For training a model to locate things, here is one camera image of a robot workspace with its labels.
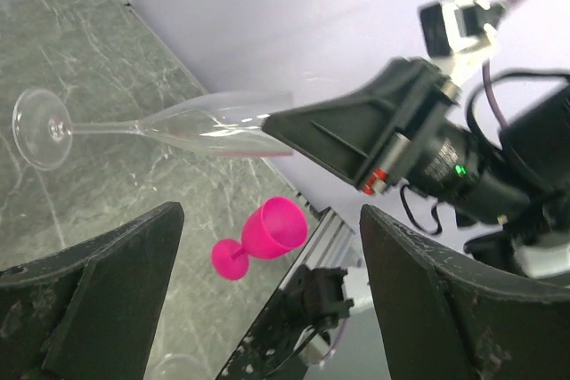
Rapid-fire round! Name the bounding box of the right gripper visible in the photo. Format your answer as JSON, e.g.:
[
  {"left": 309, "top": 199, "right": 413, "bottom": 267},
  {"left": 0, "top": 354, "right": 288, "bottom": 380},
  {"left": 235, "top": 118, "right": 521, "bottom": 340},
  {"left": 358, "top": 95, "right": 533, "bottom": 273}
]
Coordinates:
[{"left": 262, "top": 58, "right": 459, "bottom": 195}]

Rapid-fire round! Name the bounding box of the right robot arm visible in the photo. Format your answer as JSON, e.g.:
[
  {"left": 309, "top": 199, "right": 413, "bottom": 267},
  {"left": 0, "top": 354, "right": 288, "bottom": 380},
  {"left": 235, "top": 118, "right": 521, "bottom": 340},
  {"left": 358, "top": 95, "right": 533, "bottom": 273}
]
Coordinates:
[{"left": 263, "top": 58, "right": 569, "bottom": 283}]

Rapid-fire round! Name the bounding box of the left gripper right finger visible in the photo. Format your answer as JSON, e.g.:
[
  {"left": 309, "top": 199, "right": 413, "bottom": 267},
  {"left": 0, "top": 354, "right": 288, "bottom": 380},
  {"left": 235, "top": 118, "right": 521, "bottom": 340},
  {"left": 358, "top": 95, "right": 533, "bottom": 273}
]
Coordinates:
[{"left": 360, "top": 205, "right": 569, "bottom": 379}]

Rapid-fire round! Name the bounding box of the clear flute glass one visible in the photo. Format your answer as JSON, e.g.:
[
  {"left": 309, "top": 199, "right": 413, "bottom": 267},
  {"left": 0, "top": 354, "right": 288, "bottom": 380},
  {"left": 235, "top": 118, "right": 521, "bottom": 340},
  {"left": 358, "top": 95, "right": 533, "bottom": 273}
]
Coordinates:
[{"left": 12, "top": 88, "right": 293, "bottom": 171}]

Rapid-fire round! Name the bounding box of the pink plastic wine glass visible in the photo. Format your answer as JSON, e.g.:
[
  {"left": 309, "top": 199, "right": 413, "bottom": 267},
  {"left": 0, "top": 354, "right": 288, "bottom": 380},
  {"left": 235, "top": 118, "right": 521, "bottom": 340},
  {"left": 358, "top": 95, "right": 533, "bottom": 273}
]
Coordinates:
[{"left": 211, "top": 197, "right": 309, "bottom": 281}]

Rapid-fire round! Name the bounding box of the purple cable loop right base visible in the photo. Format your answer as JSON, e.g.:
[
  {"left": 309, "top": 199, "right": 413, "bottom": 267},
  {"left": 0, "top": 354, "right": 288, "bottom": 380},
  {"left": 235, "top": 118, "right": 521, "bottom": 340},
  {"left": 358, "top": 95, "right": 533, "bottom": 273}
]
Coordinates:
[{"left": 304, "top": 322, "right": 348, "bottom": 368}]

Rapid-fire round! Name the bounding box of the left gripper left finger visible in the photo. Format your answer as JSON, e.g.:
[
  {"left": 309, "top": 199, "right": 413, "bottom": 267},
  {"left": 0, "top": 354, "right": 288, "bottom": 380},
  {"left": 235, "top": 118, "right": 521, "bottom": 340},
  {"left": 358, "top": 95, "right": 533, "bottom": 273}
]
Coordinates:
[{"left": 1, "top": 202, "right": 184, "bottom": 379}]

